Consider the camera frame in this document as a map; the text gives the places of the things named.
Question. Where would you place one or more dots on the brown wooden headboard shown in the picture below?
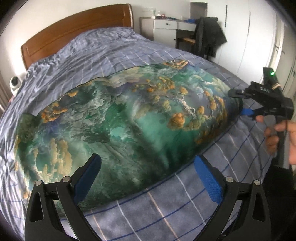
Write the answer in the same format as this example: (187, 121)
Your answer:
(54, 37)

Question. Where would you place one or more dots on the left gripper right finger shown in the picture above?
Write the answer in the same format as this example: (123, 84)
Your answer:
(242, 212)

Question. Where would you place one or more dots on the dark jacket on chair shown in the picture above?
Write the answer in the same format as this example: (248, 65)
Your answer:
(208, 36)

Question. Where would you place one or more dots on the green patterned silk jacket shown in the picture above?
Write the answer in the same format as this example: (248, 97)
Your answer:
(144, 122)

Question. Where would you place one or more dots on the wooden chair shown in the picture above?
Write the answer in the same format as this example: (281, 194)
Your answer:
(186, 44)

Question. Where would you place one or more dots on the white desk with drawers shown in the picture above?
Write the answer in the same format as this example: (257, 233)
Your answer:
(165, 31)

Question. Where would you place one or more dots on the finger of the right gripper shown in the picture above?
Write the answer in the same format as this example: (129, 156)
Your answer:
(252, 112)

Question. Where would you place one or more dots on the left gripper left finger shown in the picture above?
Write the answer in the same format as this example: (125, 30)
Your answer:
(42, 220)

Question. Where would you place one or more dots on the black tracking camera box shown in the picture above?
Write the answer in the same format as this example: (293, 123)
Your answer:
(270, 80)

